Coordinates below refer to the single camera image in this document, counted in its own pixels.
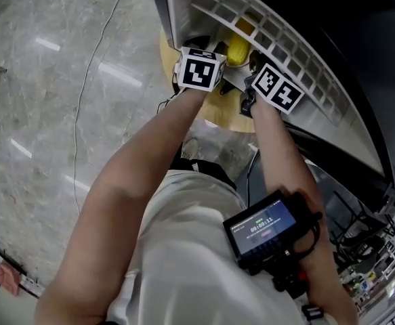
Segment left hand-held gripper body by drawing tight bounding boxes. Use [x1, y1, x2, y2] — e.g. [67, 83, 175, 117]
[173, 36, 228, 94]

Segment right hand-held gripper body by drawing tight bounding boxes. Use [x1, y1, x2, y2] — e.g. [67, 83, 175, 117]
[239, 62, 306, 117]

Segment yellow corn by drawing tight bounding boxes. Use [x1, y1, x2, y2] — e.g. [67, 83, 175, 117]
[226, 17, 255, 66]

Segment grey fridge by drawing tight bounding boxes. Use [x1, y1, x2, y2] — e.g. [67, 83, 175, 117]
[148, 0, 395, 199]

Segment person's right forearm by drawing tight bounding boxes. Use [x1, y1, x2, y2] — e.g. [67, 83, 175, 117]
[251, 100, 359, 325]

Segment person's left forearm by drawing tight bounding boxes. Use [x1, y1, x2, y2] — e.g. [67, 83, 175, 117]
[34, 89, 208, 325]

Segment round wooden table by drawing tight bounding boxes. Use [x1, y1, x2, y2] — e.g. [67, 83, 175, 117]
[159, 30, 257, 134]

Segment person's grey shoe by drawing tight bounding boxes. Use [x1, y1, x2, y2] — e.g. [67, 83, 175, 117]
[180, 137, 200, 160]

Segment person's black shorts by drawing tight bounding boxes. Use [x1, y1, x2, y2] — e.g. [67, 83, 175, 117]
[169, 157, 237, 190]

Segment black chest-mounted monitor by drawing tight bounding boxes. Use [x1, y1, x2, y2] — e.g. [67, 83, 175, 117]
[222, 190, 323, 277]

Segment person's white shirt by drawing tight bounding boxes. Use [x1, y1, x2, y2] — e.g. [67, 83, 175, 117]
[108, 169, 306, 325]

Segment cluttered metal cart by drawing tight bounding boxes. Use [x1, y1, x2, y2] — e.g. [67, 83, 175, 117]
[331, 181, 395, 306]

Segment pink cloth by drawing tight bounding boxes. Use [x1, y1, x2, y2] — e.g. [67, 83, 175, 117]
[0, 262, 22, 297]

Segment black monitor cable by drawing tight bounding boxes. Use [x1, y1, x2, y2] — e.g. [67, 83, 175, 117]
[245, 147, 262, 209]

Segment black monitor mount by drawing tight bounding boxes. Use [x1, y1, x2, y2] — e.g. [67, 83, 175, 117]
[271, 269, 320, 301]

